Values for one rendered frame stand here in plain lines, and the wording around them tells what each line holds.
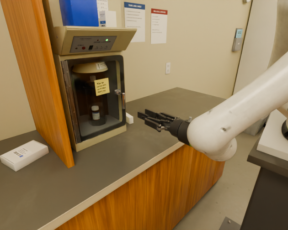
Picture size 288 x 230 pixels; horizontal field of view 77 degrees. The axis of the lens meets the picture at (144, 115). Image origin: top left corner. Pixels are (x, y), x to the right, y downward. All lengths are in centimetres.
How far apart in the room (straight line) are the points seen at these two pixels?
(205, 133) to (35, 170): 74
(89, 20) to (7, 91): 68
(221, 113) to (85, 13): 57
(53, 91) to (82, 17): 28
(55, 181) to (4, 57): 71
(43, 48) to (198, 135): 56
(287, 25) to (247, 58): 286
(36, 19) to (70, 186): 60
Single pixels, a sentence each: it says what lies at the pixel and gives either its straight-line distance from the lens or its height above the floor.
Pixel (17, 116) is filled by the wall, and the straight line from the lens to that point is 130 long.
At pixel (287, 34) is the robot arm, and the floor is 148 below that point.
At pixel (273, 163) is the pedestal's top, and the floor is 94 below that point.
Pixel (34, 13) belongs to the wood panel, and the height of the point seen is 154.
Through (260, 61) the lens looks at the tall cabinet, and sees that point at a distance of 352.
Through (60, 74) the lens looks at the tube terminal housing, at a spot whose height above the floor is 133.
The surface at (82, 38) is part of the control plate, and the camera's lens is 77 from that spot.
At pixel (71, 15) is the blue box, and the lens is 75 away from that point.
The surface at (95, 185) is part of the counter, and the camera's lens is 79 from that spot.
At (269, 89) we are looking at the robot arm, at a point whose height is 137.
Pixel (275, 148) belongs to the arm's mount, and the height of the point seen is 98.
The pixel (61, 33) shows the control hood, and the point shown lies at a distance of 76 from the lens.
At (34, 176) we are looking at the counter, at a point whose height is 94.
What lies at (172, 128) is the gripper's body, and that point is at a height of 115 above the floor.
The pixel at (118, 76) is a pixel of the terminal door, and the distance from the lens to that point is 96.
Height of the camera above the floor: 149
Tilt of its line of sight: 24 degrees down
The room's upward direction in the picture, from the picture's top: straight up
